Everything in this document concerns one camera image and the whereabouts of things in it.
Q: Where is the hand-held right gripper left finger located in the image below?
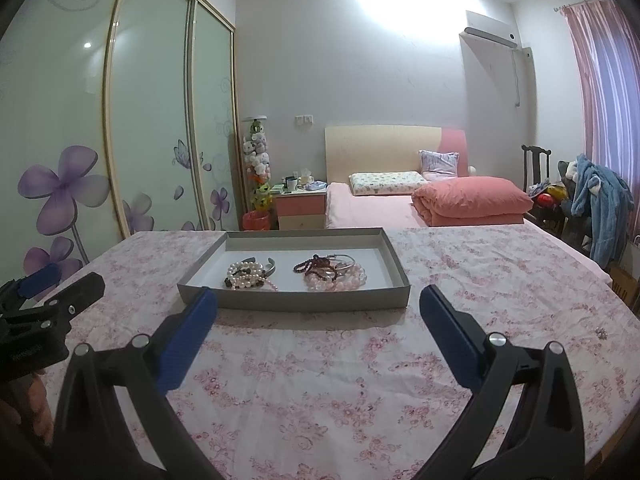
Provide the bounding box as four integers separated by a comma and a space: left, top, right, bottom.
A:
50, 286, 221, 480

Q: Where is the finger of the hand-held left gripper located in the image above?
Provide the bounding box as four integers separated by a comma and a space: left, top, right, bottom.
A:
10, 272, 107, 331
0, 262, 63, 307

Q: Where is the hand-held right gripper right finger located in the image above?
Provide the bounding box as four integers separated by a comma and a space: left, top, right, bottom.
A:
419, 284, 586, 480

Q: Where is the large white pearl necklace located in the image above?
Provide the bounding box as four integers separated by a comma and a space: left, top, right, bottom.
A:
223, 259, 273, 292

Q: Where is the black bead necklace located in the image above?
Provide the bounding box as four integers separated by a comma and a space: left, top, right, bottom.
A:
227, 266, 262, 289

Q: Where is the grey cardboard tray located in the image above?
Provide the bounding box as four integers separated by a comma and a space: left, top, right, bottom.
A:
177, 227, 412, 312

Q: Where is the dark red bead bracelet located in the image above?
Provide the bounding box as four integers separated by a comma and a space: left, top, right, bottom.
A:
292, 255, 333, 276

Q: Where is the person's left hand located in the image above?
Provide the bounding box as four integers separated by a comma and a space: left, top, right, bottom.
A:
0, 370, 55, 448

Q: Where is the folded pink quilt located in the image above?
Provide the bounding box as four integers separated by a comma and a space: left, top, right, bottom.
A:
411, 176, 535, 228

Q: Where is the red waste bin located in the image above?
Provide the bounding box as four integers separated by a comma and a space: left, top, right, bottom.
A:
242, 210, 271, 232

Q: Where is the pink bed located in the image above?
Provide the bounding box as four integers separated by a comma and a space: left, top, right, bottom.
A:
325, 181, 431, 231

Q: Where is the white patterned pillow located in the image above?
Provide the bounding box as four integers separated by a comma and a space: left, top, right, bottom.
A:
348, 171, 426, 197

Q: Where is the lavender pillow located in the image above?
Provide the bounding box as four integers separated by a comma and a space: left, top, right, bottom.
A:
419, 150, 460, 180

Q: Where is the pink nightstand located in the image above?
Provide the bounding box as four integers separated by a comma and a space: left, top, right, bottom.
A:
274, 183, 329, 232

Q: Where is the colourful toy pile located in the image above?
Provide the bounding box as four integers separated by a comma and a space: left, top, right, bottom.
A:
529, 182, 571, 212

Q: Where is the cardboard box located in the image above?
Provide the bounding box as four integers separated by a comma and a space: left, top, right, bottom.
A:
609, 264, 640, 312

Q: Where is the dark wooden chair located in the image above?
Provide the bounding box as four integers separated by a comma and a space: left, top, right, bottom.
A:
521, 144, 567, 233

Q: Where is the plush toy tower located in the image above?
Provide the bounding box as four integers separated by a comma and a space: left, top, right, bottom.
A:
241, 116, 274, 214

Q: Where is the cream and pink headboard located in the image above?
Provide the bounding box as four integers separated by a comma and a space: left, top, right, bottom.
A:
325, 125, 471, 186

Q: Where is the flower print sliding wardrobe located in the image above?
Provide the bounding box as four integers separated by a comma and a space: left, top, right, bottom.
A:
0, 0, 248, 302

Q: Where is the blue fleece robe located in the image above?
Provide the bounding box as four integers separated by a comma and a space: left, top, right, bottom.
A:
570, 154, 632, 269

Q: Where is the air conditioner pipe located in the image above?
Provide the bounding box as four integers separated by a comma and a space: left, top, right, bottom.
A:
512, 50, 524, 109

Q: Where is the pink curtain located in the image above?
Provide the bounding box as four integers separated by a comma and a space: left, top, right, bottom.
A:
560, 0, 640, 242

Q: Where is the white air conditioner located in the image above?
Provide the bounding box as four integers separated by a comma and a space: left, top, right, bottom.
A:
460, 9, 521, 52

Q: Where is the curtain rod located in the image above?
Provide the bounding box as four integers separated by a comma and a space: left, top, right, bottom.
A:
552, 0, 617, 12

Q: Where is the silver cuff bracelet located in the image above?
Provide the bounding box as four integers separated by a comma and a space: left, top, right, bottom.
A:
236, 257, 278, 281

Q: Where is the pink bead bracelet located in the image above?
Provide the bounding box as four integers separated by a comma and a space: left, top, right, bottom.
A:
306, 264, 368, 292

